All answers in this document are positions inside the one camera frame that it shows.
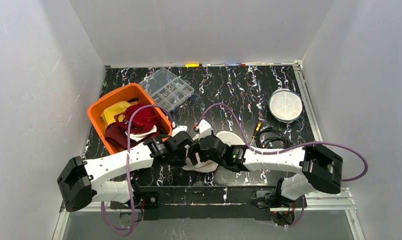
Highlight black yellow screwdriver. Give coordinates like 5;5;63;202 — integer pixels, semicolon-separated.
250;122;262;145

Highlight black coiled cable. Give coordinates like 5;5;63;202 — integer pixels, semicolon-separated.
255;127;292;150

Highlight yellow cloth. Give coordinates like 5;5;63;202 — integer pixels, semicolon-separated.
100;101;138;127

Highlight orange plastic basin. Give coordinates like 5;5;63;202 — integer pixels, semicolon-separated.
87;83;172;154

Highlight yellow marker on wall edge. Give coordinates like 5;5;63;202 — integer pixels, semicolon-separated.
185;63;202;68

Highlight maroon bra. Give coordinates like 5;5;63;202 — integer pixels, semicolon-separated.
104;122;146;149

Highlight white mesh bag blue trim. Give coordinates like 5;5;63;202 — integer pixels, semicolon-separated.
268;88;303;123

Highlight white bra black straps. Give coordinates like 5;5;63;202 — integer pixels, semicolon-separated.
124;125;160;143

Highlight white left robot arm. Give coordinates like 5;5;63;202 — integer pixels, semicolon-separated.
56;131;195;212

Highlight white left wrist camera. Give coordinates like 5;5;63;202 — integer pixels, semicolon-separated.
171;125;188;137

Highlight clear plastic screw box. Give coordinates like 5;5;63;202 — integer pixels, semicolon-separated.
139;67;194;112

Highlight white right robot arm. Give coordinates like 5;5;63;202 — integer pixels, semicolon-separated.
183;131;343;201

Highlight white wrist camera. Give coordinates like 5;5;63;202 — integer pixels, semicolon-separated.
171;125;188;137
193;119;213;141

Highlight crimson red bra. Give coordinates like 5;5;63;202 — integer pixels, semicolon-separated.
114;104;159;134

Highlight white mesh bag beige trim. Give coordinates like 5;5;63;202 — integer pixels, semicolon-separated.
182;131;244;173

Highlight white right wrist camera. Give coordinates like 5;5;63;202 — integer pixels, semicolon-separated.
193;119;213;141

